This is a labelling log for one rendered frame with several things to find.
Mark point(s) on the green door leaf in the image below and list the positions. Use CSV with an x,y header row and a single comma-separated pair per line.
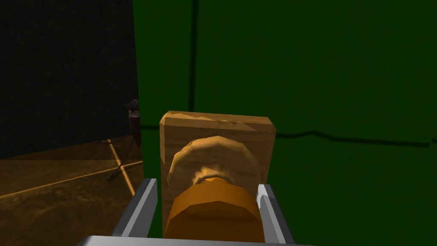
x,y
324,85

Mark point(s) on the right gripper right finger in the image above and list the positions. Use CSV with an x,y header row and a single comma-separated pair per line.
x,y
271,215

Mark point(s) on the dark floor lamp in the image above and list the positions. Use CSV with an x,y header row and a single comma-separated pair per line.
x,y
134,119

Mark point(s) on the wooden and orange door knob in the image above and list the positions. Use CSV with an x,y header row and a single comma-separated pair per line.
x,y
213,191

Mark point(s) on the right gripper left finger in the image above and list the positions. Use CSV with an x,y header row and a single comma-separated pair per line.
x,y
141,213

